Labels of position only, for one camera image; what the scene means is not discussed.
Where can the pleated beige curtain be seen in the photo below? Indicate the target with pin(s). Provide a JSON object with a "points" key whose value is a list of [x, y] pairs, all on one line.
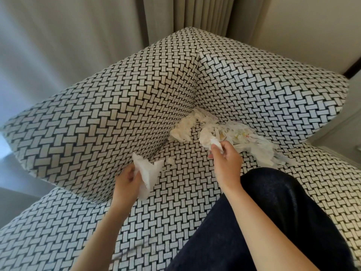
{"points": [[203, 14]]}

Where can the person's right hand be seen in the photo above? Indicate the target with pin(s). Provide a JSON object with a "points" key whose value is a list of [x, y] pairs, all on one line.
{"points": [[229, 169]]}

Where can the person's left forearm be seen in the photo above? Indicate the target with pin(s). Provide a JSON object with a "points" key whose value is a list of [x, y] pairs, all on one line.
{"points": [[101, 239]]}

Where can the person's right forearm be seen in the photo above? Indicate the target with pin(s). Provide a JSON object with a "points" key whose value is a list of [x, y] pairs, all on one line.
{"points": [[268, 237]]}

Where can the pile of white paper scraps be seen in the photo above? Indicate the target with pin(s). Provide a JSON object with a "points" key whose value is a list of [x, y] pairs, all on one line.
{"points": [[248, 138]]}

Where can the sheer white curtain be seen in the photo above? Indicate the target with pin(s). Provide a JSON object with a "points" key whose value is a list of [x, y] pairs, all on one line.
{"points": [[56, 53]]}

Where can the person's left hand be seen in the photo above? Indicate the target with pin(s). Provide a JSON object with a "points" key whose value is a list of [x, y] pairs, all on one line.
{"points": [[125, 191]]}

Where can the black white woven-pattern sofa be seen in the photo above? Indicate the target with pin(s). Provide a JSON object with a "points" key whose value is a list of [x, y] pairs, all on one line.
{"points": [[98, 124]]}

